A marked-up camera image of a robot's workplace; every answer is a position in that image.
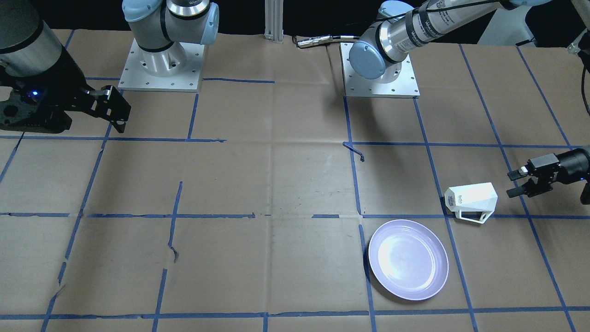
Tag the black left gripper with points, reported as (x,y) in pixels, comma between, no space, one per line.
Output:
(574,162)

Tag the brown paper table cover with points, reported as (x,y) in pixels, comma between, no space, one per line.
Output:
(249,206)

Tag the aluminium frame post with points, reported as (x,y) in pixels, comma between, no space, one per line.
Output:
(273,19)

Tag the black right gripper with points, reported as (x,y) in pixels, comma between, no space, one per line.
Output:
(63,77)

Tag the white geometric cup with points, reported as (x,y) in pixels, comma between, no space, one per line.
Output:
(474,202)

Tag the lilac plate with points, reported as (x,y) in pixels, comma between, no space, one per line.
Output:
(408,260)

